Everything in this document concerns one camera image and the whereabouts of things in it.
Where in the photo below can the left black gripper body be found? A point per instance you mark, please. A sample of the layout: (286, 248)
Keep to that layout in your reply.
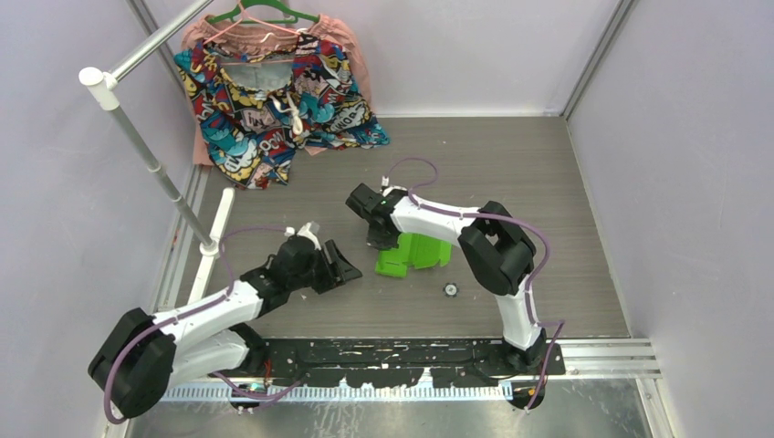
(316, 270)

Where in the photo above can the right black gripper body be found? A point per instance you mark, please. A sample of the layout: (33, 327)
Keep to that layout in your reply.
(376, 241)

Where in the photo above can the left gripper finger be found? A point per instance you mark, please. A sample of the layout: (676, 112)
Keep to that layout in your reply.
(336, 261)
(332, 279)

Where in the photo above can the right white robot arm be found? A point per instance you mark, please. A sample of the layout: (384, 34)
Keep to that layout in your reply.
(497, 250)

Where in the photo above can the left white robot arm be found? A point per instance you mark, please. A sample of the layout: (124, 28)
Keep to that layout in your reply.
(147, 354)

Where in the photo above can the colorful patterned shirt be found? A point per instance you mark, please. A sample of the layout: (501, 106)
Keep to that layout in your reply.
(259, 95)

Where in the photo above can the green clothes hanger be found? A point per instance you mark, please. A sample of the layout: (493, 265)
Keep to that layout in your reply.
(270, 11)

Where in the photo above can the metal clothes rack pole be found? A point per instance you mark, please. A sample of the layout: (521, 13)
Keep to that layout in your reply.
(101, 86)

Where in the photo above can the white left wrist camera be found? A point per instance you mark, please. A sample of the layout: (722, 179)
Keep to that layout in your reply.
(308, 230)

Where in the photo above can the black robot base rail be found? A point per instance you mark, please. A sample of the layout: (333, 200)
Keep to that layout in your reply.
(396, 363)

